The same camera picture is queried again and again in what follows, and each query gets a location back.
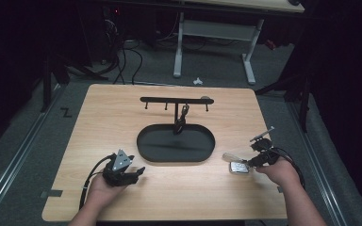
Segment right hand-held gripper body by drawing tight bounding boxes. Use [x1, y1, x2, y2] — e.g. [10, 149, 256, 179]
[249, 126, 281, 167]

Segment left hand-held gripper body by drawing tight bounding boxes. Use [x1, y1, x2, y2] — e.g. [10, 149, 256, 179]
[102, 149, 136, 187]

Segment silver keychain with carabiner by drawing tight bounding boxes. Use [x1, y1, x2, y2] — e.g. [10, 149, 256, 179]
[222, 152, 252, 175]

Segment black key rack with tray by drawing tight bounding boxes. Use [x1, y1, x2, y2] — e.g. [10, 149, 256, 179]
[136, 96, 216, 164]

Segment black car key fob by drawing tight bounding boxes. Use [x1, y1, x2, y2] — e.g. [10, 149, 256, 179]
[173, 105, 190, 136]

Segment person's right hand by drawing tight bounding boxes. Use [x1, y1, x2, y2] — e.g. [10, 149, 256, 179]
[255, 156, 304, 188]

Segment person's left hand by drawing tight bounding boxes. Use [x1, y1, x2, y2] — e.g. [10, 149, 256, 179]
[86, 173, 128, 211]

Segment black metal stand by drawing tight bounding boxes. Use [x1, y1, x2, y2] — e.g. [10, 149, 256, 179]
[40, 53, 109, 113]
[255, 46, 315, 133]

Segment white-legged desk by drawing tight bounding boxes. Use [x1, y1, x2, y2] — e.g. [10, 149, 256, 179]
[173, 0, 305, 86]

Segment right hand-held gripper black cable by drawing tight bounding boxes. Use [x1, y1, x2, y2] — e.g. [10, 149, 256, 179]
[271, 146, 306, 189]

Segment hand-held gripper black cable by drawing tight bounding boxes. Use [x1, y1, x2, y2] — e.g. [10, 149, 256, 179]
[78, 153, 116, 211]
[271, 146, 306, 189]

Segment left hand-held gripper black cable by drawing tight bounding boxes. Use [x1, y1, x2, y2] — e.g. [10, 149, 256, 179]
[78, 153, 116, 211]

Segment metal floor rail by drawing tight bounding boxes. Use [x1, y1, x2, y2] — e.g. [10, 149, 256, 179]
[0, 84, 64, 222]
[286, 102, 349, 226]

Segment black floor cables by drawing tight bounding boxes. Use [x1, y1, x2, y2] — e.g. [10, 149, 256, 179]
[102, 12, 183, 86]

